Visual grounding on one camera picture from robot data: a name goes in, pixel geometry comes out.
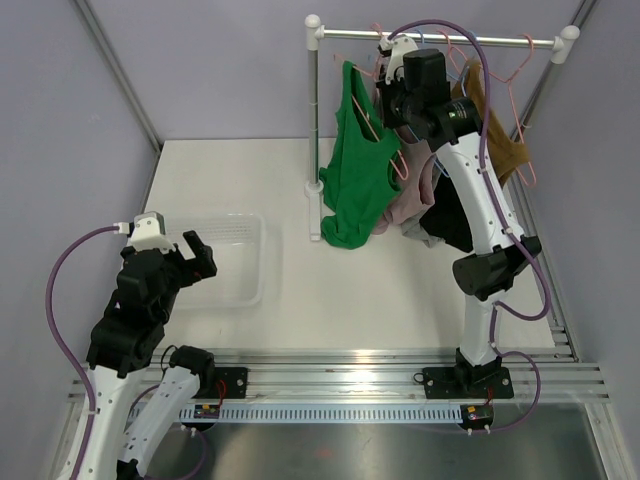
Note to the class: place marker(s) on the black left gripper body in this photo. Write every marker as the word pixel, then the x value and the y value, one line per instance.
pixel 182 272

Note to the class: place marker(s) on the brown tank top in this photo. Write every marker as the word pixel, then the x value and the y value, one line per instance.
pixel 506 155

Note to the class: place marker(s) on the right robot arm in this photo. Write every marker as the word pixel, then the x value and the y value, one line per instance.
pixel 416 93

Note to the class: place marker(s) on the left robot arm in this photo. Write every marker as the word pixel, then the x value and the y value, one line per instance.
pixel 110 446

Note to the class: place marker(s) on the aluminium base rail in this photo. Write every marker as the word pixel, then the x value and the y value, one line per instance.
pixel 389 376

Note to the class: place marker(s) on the clear plastic basket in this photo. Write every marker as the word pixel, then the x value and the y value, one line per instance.
pixel 238 241

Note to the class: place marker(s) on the grey tank top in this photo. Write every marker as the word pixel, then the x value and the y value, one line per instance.
pixel 412 229

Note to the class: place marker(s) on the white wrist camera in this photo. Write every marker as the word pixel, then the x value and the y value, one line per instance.
pixel 146 232
pixel 394 50

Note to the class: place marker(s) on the black tank top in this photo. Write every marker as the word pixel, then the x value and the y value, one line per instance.
pixel 446 219

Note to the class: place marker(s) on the blue hanger of mauve top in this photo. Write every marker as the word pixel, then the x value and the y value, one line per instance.
pixel 378 72

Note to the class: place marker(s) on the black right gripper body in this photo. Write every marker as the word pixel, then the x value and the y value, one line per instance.
pixel 394 102

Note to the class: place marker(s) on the green tank top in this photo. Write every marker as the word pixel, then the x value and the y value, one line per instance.
pixel 359 181

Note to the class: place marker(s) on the mauve pink tank top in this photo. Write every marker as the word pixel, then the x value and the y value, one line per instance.
pixel 417 190

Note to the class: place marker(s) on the pink hanger of green top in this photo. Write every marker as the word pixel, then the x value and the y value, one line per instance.
pixel 403 170

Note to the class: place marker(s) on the white slotted cable duct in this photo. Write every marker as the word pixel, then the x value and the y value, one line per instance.
pixel 322 414

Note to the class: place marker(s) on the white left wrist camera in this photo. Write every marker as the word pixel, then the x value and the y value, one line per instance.
pixel 146 232

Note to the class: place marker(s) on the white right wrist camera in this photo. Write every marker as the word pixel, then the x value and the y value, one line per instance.
pixel 394 50

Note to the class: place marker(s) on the silver clothes rack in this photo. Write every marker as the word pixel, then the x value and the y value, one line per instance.
pixel 560 48

